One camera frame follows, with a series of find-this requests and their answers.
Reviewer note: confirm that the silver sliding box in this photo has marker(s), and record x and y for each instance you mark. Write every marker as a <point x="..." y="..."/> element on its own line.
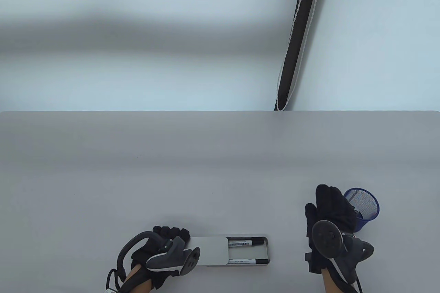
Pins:
<point x="209" y="251"/>

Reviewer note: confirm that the person's left hand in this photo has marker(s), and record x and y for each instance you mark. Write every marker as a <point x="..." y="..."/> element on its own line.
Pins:
<point x="147" y="251"/>

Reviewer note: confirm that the blue mesh pen cup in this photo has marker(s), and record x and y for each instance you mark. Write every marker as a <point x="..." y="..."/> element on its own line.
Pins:
<point x="366" y="203"/>

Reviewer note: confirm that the grey right hand controller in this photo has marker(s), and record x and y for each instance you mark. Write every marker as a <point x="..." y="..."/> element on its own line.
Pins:
<point x="326" y="239"/>

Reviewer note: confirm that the person's left forearm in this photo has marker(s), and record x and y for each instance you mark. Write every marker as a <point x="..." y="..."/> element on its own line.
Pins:
<point x="139" y="282"/>

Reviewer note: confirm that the person's right forearm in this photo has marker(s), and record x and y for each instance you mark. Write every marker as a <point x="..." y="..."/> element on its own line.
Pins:
<point x="331" y="281"/>

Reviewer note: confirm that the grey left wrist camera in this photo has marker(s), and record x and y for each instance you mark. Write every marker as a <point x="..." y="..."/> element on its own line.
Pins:
<point x="110" y="290"/>

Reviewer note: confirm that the person's right hand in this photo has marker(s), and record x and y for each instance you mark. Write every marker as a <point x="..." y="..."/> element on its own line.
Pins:
<point x="330" y="203"/>

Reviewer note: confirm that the black marker white label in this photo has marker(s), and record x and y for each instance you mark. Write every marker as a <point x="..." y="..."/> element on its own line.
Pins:
<point x="240" y="244"/>
<point x="244" y="261"/>

